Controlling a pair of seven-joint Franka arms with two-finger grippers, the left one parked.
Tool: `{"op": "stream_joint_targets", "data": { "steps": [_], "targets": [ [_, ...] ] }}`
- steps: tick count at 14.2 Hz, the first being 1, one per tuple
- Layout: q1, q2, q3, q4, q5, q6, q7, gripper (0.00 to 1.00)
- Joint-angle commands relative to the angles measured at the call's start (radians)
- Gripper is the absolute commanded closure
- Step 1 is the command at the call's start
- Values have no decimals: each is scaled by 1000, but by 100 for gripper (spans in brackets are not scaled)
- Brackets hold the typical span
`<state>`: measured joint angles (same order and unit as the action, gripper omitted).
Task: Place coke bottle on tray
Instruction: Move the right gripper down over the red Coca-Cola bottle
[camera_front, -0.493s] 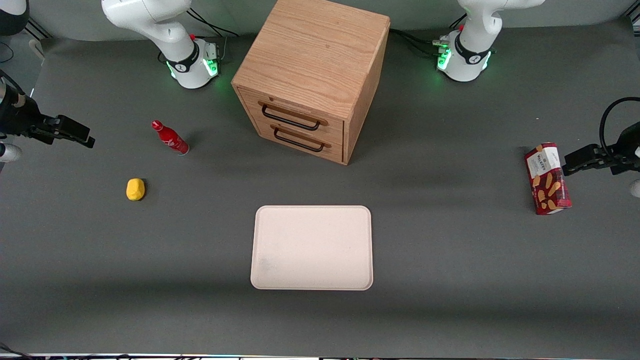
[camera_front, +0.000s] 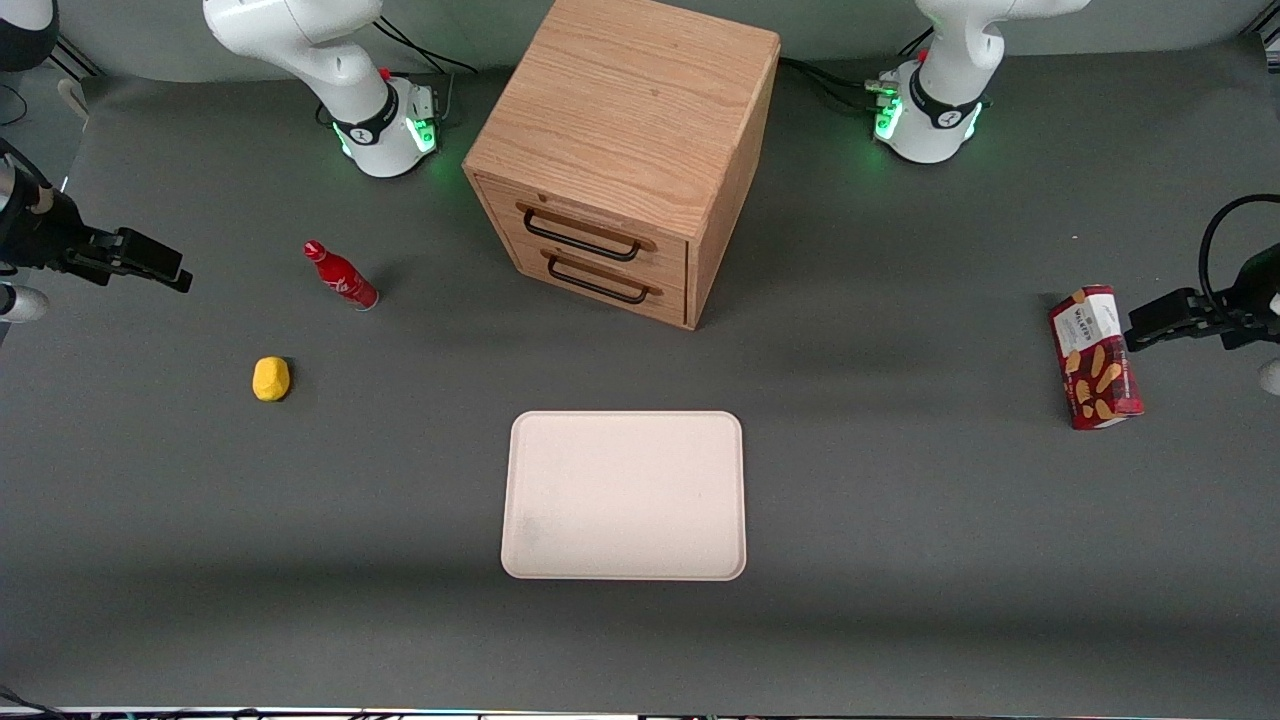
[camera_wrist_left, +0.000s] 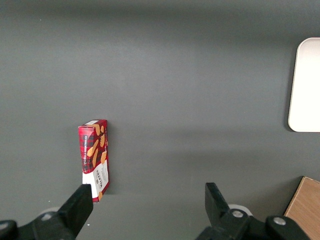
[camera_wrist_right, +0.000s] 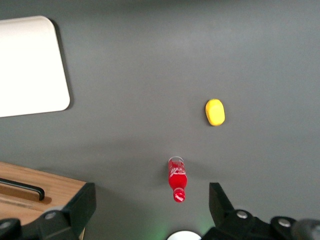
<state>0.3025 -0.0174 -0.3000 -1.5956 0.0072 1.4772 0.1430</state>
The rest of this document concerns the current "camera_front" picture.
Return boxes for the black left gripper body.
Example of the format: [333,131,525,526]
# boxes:
[1214,244,1280,352]

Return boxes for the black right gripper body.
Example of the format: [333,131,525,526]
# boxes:
[0,190,121,284]

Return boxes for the red coke bottle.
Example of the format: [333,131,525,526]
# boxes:
[303,239,381,312]

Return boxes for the beige rectangular tray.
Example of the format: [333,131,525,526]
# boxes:
[500,410,749,582]

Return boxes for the red cookie box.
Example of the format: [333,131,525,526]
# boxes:
[1048,284,1145,431]

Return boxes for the yellow lemon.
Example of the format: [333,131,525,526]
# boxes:
[252,356,292,403]

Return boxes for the wooden two-drawer cabinet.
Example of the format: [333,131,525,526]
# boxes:
[462,0,782,331]

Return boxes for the black cable loop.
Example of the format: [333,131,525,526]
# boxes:
[1198,194,1280,313]

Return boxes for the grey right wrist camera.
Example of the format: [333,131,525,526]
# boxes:
[0,284,50,324]

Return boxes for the black right arm base cables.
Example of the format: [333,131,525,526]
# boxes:
[372,18,482,79]

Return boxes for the black arm base cables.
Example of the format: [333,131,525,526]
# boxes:
[372,18,482,79]
[779,28,936,117]

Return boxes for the black left arm base cables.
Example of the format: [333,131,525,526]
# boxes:
[779,28,936,117]

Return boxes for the long black drawer handle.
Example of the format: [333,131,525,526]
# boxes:
[516,200,659,264]

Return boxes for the short black drawer handle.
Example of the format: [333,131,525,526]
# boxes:
[541,250,664,306]

